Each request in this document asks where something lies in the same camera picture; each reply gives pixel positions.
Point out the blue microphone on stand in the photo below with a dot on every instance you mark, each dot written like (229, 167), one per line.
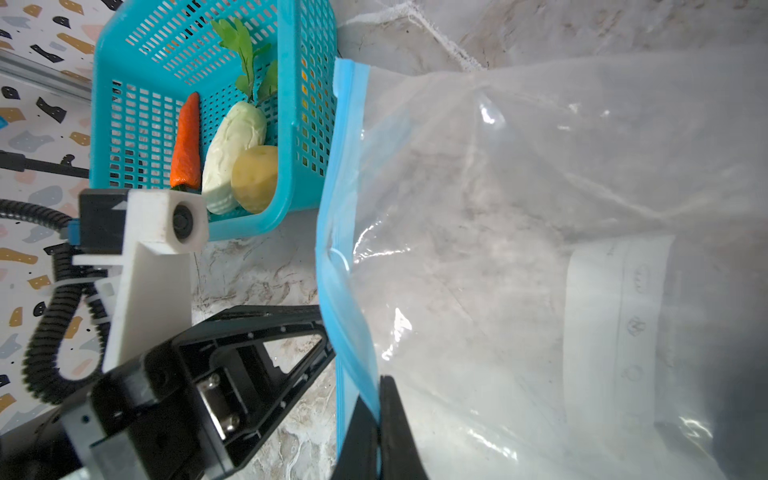
(26, 149)

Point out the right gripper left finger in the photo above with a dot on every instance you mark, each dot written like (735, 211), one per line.
(358, 459)

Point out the green toy leaf vegetable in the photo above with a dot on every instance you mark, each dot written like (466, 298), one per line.
(235, 37)

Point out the orange toy carrot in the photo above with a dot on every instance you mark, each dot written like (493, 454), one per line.
(185, 174)

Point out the clear zip top bag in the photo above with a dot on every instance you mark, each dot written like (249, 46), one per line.
(561, 267)

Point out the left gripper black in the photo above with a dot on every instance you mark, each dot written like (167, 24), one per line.
(200, 407)

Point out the yellow toy lemon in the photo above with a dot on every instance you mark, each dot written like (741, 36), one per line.
(254, 178)

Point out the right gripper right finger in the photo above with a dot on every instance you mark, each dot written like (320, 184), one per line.
(399, 455)

